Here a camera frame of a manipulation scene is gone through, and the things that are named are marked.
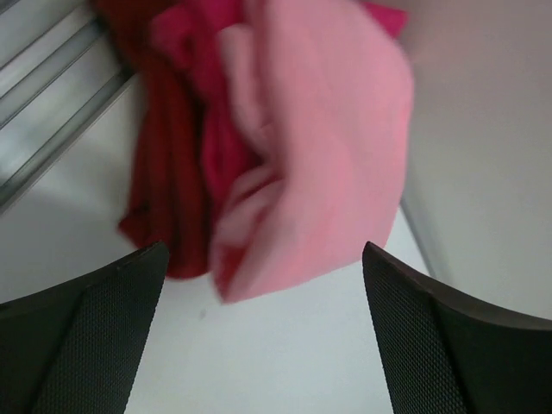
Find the aluminium table frame rail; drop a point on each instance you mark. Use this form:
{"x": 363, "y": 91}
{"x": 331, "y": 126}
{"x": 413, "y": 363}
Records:
{"x": 59, "y": 72}

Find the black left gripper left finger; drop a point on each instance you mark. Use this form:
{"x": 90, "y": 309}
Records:
{"x": 76, "y": 347}

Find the light pink t shirt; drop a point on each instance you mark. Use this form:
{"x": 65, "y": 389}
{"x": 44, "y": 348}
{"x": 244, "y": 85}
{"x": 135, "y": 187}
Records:
{"x": 324, "y": 94}

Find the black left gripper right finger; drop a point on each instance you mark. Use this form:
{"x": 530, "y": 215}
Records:
{"x": 444, "y": 351}

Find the magenta t shirt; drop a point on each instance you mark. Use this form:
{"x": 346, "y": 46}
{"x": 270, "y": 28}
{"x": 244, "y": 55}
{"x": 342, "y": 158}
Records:
{"x": 237, "y": 151}

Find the dark red folded t shirt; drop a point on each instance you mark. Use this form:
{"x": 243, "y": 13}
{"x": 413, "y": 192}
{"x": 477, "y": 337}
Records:
{"x": 168, "y": 201}

